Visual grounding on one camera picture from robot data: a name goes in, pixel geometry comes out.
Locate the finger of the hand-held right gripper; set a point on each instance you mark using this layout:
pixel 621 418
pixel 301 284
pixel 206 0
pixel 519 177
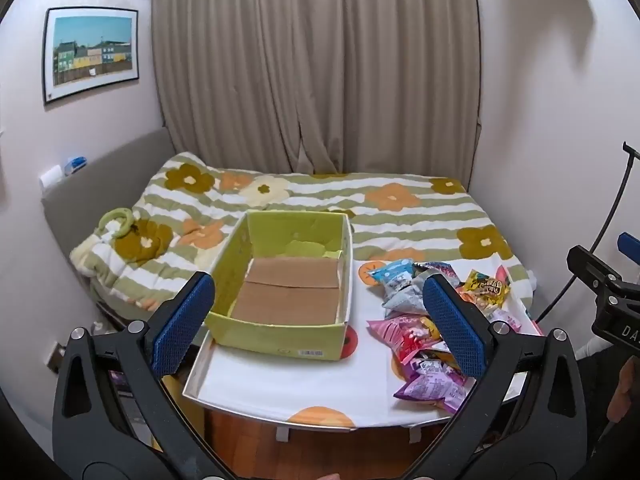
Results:
pixel 592 265
pixel 630 247

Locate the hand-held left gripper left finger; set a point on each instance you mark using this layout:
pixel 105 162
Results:
pixel 185 325

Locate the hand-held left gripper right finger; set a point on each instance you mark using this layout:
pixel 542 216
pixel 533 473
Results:
pixel 452 330

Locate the yellow snack packet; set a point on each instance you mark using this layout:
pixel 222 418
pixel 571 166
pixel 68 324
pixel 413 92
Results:
pixel 482 287

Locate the pink snack packet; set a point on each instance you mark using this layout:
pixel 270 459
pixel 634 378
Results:
pixel 400 331

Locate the dark snack packet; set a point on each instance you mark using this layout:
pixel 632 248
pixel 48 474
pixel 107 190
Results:
pixel 446 272

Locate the light blue snack packet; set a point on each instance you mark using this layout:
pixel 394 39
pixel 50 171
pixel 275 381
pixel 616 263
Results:
pixel 392 271

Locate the green cardboard box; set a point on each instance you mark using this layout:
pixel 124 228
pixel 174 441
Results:
pixel 280 342

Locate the person's right hand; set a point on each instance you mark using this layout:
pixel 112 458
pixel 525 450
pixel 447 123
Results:
pixel 622 390

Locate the white cloth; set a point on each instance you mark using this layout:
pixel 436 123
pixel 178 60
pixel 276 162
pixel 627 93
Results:
pixel 592 349

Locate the white table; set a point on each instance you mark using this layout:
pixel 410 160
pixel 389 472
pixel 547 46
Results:
pixel 192 385

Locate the white orange-print tablecloth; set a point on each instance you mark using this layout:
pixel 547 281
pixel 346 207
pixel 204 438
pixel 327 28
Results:
pixel 300 385

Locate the grey headboard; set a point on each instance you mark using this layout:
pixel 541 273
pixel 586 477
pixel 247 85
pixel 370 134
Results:
pixel 100 185

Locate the floral striped blanket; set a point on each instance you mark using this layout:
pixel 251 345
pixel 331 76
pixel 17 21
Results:
pixel 310 195

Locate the blue white small device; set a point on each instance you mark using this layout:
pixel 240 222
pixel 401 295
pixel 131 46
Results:
pixel 75 165

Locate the beige curtain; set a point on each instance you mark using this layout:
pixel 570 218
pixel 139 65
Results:
pixel 310 60

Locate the dark bed frame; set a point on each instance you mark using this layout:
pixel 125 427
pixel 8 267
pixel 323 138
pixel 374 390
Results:
pixel 115 312

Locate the low wall outlet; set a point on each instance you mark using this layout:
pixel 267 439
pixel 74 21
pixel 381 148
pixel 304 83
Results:
pixel 55 357

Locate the white wall socket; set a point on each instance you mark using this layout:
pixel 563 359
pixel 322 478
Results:
pixel 51 177

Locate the framed wall picture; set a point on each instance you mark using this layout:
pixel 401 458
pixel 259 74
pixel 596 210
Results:
pixel 92 52

